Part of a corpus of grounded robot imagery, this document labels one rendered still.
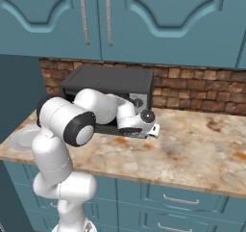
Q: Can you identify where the teal drawer front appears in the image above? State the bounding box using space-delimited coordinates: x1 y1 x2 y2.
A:
12 174 118 219
136 210 246 232
140 182 233 216

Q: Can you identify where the black toaster oven door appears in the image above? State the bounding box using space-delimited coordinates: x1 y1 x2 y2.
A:
93 123 149 138

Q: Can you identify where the dark teal tall cabinet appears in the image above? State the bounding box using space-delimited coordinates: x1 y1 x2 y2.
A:
0 53 46 144

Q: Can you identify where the black toaster oven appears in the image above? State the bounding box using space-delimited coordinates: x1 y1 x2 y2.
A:
59 64 155 138

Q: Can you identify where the teal wall cupboard door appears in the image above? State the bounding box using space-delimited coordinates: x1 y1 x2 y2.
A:
96 0 246 69
0 0 103 62

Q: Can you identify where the toaster oven timer knob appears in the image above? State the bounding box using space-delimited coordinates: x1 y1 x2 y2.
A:
134 97 144 109

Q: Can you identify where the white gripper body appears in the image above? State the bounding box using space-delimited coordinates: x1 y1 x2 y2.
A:
137 122 161 140

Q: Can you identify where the white plate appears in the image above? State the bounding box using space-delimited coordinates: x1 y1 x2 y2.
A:
9 123 43 152

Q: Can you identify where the silver cupboard door handle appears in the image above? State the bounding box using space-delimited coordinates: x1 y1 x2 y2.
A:
105 0 114 47
79 0 91 46

